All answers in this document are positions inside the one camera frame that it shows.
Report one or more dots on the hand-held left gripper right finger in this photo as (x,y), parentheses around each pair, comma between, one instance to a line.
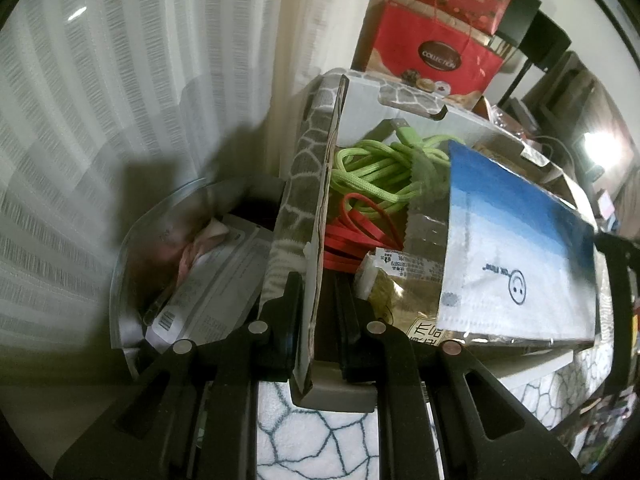
(350,340)

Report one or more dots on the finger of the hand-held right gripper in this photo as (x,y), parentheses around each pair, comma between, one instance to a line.
(617,320)

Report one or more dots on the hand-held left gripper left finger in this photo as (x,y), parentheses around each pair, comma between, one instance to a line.
(285,330)

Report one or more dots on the clear plastic case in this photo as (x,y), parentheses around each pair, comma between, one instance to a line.
(510,240)

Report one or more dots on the white cardboard box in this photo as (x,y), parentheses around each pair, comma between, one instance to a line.
(360,95)

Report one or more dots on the white printed packaging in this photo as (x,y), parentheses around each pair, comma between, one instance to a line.
(215,285)

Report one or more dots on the pink wrapper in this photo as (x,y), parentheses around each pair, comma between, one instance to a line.
(192,255)

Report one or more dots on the white striped curtain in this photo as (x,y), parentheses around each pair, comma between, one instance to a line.
(100,110)

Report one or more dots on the black chair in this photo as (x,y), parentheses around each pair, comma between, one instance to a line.
(547,40)

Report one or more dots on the framed painting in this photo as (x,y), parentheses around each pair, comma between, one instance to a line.
(620,15)

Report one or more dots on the black speaker on stand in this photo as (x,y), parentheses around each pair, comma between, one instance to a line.
(520,15)

